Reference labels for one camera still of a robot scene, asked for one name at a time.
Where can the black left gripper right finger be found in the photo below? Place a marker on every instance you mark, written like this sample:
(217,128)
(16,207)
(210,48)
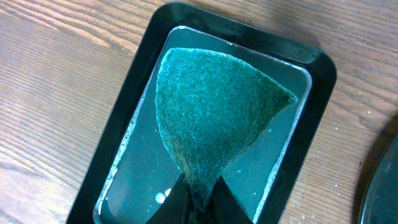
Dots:
(225,208)

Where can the round black tray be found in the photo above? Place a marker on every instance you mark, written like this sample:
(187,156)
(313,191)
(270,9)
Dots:
(379,205)

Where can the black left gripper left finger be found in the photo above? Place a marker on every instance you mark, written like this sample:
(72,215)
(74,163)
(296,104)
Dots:
(177,206)

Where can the green yellow sponge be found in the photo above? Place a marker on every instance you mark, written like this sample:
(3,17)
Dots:
(210,108)

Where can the black rectangular tray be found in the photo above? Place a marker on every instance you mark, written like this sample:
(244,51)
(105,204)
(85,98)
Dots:
(131,171)

